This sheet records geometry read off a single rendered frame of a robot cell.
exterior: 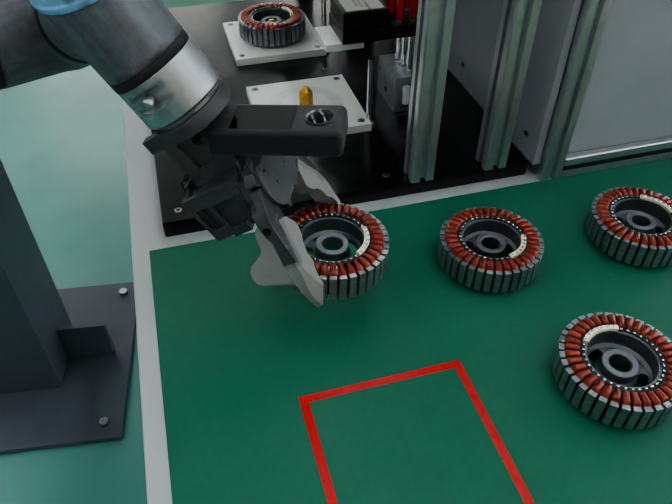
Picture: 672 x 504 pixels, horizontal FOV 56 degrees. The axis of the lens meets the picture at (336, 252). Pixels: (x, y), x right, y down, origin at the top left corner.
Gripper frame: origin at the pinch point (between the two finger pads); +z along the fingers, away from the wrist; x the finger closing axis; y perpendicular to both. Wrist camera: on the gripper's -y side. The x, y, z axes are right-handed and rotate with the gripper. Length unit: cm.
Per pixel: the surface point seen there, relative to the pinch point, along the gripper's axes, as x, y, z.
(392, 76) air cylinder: -36.2, -2.4, 1.9
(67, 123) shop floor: -141, 147, 7
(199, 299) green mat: 2.7, 15.4, -2.4
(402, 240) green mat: -9.6, -1.9, 9.1
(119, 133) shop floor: -137, 129, 19
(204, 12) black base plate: -66, 32, -13
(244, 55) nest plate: -48, 20, -8
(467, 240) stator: -9.0, -8.9, 11.8
